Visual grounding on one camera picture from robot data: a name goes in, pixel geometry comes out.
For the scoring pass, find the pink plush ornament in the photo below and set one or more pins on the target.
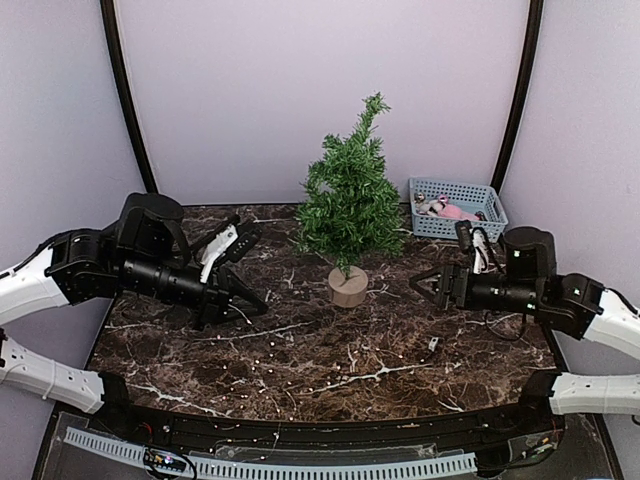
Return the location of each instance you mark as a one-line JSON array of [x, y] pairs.
[[444, 209]]

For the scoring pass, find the white battery box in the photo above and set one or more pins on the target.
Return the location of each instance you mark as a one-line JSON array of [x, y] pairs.
[[433, 343]]

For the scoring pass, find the grey slotted cable duct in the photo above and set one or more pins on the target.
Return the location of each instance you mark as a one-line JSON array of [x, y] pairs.
[[257, 463]]

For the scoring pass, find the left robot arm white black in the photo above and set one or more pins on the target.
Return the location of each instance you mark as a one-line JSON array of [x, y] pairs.
[[145, 251]]

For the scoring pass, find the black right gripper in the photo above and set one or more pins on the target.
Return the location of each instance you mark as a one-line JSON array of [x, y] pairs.
[[444, 287]]

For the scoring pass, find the small green christmas tree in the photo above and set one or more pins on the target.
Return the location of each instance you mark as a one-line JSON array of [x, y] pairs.
[[351, 209]]

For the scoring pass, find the left black frame post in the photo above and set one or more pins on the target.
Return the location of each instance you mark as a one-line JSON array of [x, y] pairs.
[[125, 96]]

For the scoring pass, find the black front rail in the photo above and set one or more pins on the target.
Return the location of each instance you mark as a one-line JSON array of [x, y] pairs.
[[477, 429]]

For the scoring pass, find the silver bauble ornament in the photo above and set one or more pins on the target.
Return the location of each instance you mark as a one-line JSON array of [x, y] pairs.
[[420, 201]]

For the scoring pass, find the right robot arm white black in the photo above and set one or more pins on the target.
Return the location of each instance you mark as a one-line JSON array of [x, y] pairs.
[[527, 283]]

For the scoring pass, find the blue plastic basket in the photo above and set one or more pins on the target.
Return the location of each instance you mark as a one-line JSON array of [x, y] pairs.
[[476, 199]]

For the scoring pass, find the black frame post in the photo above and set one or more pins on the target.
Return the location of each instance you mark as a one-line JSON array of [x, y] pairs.
[[525, 69], [125, 96]]

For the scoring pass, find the right black frame post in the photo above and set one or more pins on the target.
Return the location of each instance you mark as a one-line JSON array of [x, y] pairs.
[[525, 69]]

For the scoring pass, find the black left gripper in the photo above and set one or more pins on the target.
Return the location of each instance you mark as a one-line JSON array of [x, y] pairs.
[[215, 303]]

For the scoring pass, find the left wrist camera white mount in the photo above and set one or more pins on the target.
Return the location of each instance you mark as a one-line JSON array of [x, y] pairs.
[[232, 247]]

